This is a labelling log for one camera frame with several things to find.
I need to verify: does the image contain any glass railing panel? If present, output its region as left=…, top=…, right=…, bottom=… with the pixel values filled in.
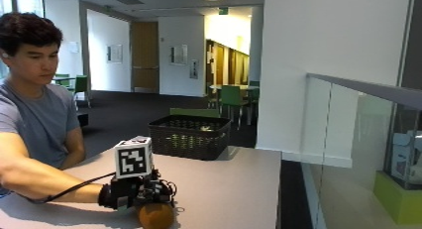
left=300, top=76, right=422, bottom=229

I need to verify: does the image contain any black glove cable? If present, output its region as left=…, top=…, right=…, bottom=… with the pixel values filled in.
left=27, top=171, right=119, bottom=204

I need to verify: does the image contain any framed wall notice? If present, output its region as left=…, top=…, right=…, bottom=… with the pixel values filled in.
left=106, top=44, right=124, bottom=64
left=169, top=44, right=191, bottom=66

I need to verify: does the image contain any orange fruit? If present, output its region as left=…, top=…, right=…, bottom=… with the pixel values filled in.
left=137, top=202, right=176, bottom=229

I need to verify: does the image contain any green block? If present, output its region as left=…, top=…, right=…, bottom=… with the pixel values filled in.
left=372, top=171, right=422, bottom=226

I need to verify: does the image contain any round pale table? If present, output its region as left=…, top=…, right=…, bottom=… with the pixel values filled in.
left=211, top=83, right=261, bottom=91

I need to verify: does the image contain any white marker cube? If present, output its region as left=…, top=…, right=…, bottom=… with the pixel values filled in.
left=114, top=135, right=156, bottom=179

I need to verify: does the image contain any the person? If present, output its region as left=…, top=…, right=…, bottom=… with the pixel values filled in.
left=0, top=11, right=87, bottom=200

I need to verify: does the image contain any green chair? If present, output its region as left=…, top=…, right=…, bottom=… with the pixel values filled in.
left=169, top=107, right=221, bottom=119
left=219, top=84, right=251, bottom=125
left=72, top=74, right=92, bottom=108
left=247, top=86, right=261, bottom=118
left=55, top=73, right=72, bottom=88

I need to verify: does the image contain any black woven basket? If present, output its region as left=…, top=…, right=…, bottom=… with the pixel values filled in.
left=148, top=114, right=233, bottom=162

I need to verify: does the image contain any grey handrail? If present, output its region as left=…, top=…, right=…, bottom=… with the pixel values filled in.
left=307, top=72, right=422, bottom=111

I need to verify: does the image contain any small wall panel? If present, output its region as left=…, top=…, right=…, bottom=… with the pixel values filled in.
left=189, top=58, right=201, bottom=80

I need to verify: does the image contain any wooden door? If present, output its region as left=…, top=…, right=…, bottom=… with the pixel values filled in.
left=130, top=21, right=161, bottom=94

